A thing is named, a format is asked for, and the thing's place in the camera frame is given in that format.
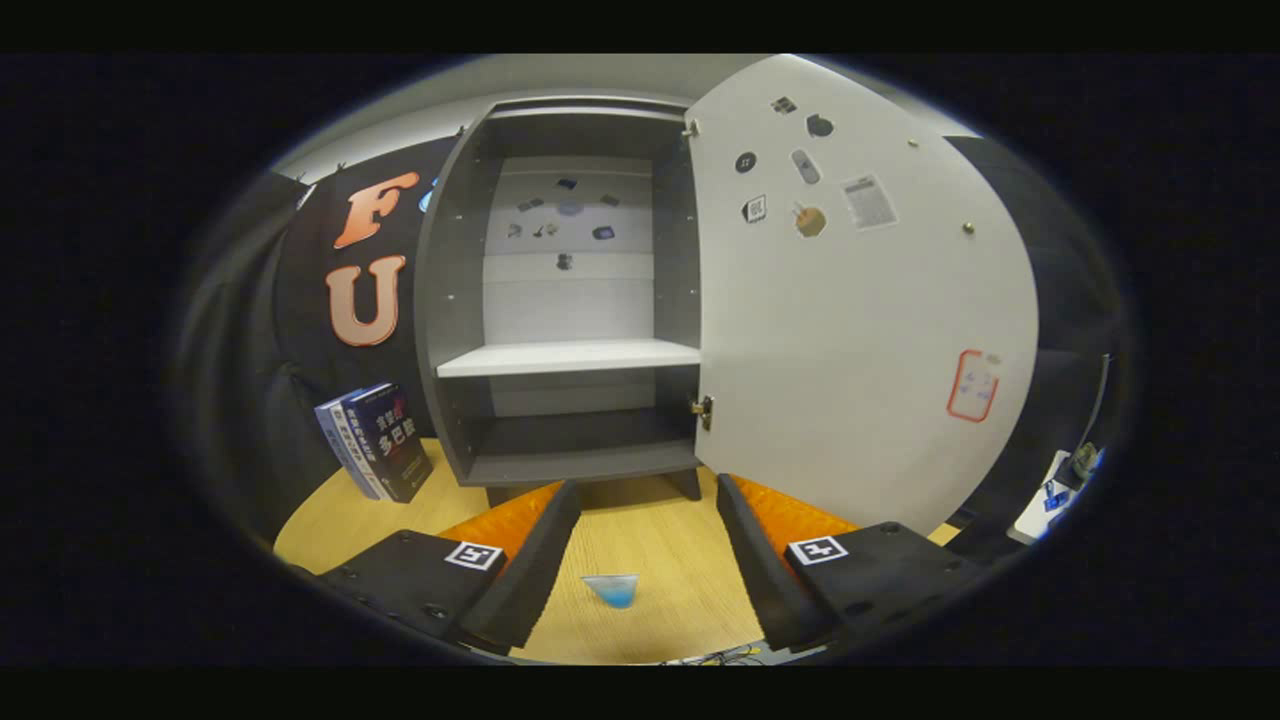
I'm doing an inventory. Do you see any blue and white tube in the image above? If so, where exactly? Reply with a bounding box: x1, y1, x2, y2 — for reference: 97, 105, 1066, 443
582, 573, 641, 609

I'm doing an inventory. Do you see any white cabinet door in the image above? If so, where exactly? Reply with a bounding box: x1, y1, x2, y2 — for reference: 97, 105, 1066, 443
685, 55, 1041, 536

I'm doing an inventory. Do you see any light blue book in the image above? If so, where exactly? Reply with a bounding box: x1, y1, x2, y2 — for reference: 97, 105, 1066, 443
315, 398, 373, 499

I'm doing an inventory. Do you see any grey open-front cabinet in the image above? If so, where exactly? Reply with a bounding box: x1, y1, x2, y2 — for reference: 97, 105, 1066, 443
413, 95, 706, 506

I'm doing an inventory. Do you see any white and blue book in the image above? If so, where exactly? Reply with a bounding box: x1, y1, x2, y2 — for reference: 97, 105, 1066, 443
328, 390, 389, 501

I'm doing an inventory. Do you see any white side table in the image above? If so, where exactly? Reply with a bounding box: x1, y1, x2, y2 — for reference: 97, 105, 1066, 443
1008, 450, 1106, 546

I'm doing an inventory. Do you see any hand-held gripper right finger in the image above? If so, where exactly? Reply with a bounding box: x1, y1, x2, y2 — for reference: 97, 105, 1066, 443
716, 473, 991, 653

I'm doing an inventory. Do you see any white cabinet shelf board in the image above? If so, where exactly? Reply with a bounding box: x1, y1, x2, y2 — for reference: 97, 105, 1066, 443
437, 338, 703, 379

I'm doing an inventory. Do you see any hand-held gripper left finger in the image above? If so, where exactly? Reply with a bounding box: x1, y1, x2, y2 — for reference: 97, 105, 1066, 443
290, 480, 583, 656

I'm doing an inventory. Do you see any dark navy book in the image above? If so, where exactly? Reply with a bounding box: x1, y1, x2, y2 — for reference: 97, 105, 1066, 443
345, 383, 434, 504

